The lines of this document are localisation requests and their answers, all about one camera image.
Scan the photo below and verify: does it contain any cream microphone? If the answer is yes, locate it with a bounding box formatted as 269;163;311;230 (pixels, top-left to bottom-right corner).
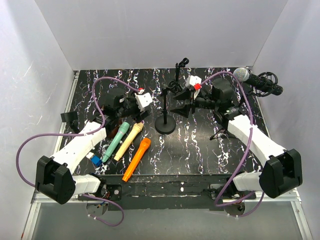
113;122;144;162

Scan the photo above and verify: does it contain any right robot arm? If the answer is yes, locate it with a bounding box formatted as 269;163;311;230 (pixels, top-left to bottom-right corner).
173;75;303;199

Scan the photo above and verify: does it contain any blue and white small object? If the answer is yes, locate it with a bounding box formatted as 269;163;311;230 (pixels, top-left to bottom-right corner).
86;152;102;167

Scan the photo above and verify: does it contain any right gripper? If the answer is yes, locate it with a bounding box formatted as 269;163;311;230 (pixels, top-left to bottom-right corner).
169;86;219;119

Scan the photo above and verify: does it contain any orange microphone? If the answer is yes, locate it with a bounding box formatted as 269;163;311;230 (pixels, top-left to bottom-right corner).
122;137;151;182

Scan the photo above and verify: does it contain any mint green microphone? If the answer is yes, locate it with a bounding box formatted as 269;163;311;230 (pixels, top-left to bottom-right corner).
101;121;130;163

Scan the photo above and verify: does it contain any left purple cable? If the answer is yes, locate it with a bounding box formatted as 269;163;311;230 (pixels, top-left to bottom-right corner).
15;76;145;227

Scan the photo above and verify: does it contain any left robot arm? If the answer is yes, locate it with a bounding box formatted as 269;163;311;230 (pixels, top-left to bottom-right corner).
35;91;153;205

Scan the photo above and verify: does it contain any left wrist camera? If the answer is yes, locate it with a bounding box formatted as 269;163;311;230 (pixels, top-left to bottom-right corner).
135;92;153;112

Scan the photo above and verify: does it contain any cream mic round stand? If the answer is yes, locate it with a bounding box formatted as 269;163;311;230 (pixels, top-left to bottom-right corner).
154;80;182;135

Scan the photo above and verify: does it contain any black tripod mic stand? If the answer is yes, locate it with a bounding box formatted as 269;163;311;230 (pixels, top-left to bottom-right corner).
175;57;189;83

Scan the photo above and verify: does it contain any round base mic stand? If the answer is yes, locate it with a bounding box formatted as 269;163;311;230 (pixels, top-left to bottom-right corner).
60;111;80;134

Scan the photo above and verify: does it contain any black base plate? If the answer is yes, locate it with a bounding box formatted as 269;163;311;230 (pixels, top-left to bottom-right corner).
44;173;285;211

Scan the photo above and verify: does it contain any silver mesh studio microphone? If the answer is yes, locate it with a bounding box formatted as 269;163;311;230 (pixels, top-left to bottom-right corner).
233;67;284;97

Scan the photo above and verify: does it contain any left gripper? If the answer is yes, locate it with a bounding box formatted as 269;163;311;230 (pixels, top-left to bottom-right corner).
116;90;151;123

